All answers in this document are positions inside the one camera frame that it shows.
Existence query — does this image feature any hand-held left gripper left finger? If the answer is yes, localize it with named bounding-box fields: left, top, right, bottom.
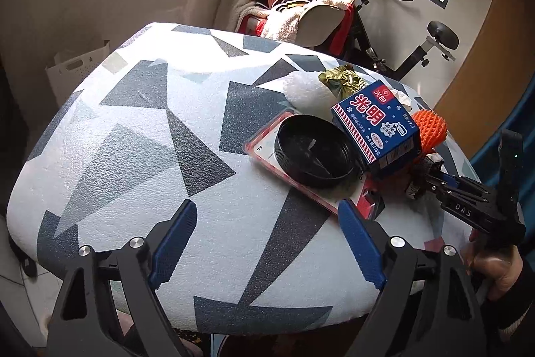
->
left=47, top=199, right=198, bottom=357

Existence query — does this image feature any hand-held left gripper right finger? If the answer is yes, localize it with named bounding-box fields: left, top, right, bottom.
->
left=338, top=199, right=490, bottom=357

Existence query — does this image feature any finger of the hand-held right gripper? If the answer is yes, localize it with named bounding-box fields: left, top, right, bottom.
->
left=422, top=153, right=488, bottom=196
left=406, top=175, right=496, bottom=225

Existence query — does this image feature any orange foam net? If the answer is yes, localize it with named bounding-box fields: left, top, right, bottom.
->
left=401, top=109, right=449, bottom=182

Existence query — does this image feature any gold foil wrapper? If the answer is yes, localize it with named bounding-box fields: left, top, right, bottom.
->
left=318, top=64, right=370, bottom=98

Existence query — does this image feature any white foam net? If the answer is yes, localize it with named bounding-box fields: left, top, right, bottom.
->
left=283, top=70, right=335, bottom=118

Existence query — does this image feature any person's right hand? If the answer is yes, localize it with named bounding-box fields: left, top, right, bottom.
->
left=465, top=231, right=524, bottom=299

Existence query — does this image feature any blue carton box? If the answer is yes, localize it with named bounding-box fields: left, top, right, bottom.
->
left=331, top=80, right=422, bottom=180

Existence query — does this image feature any crumpled white paper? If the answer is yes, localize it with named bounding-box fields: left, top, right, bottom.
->
left=391, top=87, right=414, bottom=111

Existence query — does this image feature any black round lid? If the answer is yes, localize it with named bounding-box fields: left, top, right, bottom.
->
left=275, top=114, right=361, bottom=187

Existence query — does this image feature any red-edged flat package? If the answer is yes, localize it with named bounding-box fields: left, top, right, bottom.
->
left=243, top=110, right=385, bottom=220

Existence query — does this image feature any wooden door panel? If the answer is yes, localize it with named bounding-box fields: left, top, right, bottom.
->
left=432, top=0, right=535, bottom=132

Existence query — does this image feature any black exercise bike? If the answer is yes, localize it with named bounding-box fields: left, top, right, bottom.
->
left=336, top=0, right=460, bottom=82

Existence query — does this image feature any red garment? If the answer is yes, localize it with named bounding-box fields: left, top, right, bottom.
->
left=246, top=0, right=356, bottom=48

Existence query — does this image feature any beige leather chair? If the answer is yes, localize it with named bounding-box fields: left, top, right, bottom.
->
left=215, top=0, right=364, bottom=48

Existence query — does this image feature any white laundry basket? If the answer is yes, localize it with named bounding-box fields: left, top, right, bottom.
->
left=45, top=40, right=111, bottom=107

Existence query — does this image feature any white fleece blanket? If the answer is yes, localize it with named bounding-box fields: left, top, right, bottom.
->
left=234, top=0, right=349, bottom=42

